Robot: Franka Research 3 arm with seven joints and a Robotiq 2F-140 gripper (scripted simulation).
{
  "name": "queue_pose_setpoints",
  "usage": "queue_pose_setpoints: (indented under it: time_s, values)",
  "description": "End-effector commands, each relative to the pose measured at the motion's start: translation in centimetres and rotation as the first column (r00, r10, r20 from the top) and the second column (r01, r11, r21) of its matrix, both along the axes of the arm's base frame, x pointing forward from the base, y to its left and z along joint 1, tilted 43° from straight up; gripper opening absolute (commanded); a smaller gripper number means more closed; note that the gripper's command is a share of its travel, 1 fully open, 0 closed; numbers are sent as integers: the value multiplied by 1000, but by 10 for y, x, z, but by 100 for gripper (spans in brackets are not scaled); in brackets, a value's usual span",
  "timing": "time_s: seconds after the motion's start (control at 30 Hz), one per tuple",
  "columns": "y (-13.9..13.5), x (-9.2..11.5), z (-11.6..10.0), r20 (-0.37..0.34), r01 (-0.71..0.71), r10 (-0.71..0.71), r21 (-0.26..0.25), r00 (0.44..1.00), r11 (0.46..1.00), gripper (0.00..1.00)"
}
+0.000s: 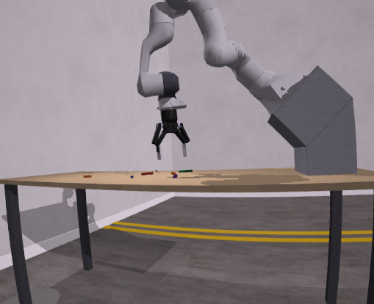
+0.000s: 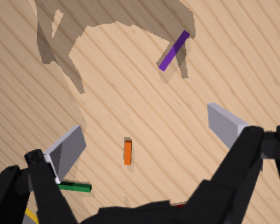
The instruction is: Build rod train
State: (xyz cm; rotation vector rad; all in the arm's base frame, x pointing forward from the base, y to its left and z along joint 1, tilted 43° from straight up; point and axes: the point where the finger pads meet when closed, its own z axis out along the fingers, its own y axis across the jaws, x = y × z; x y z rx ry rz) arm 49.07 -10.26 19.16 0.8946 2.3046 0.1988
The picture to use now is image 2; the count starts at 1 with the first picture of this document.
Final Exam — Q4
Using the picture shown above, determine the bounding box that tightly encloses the orange rod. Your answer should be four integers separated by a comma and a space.
124, 140, 132, 165

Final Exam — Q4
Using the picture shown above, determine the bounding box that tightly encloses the green rod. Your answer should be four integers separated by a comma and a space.
58, 181, 92, 193

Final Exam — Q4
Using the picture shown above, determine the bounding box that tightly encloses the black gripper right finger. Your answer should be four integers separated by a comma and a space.
165, 102, 280, 224

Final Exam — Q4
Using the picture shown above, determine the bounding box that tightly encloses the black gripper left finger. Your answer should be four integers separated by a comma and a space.
0, 125, 87, 224

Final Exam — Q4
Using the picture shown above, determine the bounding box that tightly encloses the purple rod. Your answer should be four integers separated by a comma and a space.
158, 30, 190, 72

